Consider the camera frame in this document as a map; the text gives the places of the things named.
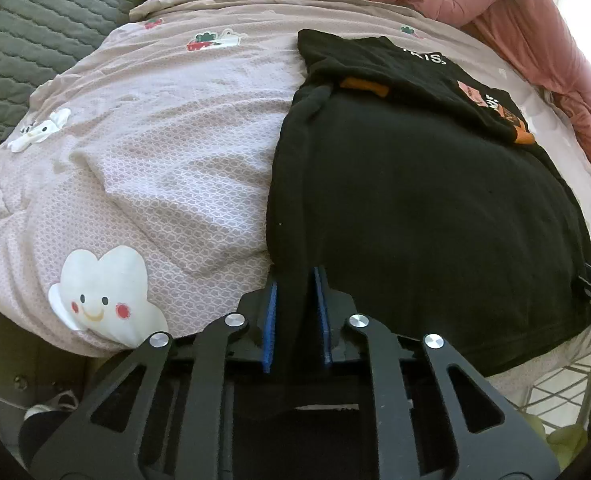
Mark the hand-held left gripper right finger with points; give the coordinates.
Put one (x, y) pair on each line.
(321, 320)

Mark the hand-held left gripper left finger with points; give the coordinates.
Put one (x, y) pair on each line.
(270, 320)

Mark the black sweater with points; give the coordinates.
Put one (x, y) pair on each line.
(425, 210)

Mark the white shoe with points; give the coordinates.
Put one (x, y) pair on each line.
(50, 405)

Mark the pink duvet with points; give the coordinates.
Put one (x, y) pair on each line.
(525, 5)

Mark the grey quilted headboard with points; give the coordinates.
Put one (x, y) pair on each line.
(35, 35)

